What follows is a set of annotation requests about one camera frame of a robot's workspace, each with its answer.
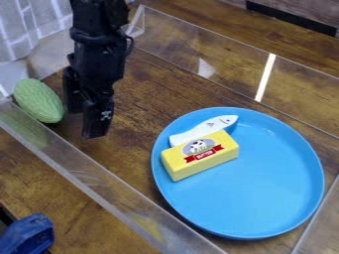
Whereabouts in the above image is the green textured toy vegetable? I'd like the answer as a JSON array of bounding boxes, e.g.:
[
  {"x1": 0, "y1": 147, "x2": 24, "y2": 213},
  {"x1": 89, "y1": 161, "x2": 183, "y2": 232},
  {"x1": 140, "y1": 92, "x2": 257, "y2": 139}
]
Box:
[{"x1": 13, "y1": 78, "x2": 65, "y2": 123}]

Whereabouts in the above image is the white toy fish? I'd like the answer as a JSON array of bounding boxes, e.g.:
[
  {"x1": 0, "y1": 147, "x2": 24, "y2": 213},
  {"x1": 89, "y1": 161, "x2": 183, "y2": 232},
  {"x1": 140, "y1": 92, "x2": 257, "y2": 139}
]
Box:
[{"x1": 169, "y1": 115, "x2": 239, "y2": 147}]

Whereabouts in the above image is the clear acrylic barrier wall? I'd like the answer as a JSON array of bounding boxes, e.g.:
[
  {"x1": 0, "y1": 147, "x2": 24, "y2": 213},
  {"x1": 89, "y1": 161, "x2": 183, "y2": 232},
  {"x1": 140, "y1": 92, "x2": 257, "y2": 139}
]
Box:
[{"x1": 0, "y1": 0, "x2": 339, "y2": 254}]

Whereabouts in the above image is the blue round plastic tray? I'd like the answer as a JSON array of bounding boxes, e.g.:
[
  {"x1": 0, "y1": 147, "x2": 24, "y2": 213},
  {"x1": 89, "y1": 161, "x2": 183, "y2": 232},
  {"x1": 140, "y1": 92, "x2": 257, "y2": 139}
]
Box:
[{"x1": 151, "y1": 107, "x2": 324, "y2": 239}]

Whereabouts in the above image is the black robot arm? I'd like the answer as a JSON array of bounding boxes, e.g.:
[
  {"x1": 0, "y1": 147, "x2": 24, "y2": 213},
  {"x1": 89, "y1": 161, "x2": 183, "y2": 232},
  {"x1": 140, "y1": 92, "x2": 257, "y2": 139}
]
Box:
[{"x1": 62, "y1": 0, "x2": 133, "y2": 139}]

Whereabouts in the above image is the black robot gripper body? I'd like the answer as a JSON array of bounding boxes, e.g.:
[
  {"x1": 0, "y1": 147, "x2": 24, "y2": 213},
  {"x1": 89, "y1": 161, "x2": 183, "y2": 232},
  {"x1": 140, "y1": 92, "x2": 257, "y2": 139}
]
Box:
[{"x1": 65, "y1": 36, "x2": 129, "y2": 102}]

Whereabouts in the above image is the white grid patterned cloth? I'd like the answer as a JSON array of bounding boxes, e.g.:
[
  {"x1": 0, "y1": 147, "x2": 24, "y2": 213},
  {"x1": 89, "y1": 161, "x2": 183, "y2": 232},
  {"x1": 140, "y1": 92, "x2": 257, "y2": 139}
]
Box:
[{"x1": 0, "y1": 0, "x2": 72, "y2": 63}]

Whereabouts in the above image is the yellow toy butter block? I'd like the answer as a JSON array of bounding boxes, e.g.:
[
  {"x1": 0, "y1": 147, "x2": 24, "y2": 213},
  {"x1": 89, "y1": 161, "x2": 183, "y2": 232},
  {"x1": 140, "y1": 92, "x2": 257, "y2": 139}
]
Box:
[{"x1": 160, "y1": 130, "x2": 240, "y2": 182}]

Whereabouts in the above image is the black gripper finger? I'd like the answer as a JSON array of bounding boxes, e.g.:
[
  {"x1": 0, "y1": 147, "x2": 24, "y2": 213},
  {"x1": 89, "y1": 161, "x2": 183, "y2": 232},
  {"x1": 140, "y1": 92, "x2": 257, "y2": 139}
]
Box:
[
  {"x1": 62, "y1": 66, "x2": 84, "y2": 113},
  {"x1": 82, "y1": 97, "x2": 113, "y2": 139}
]

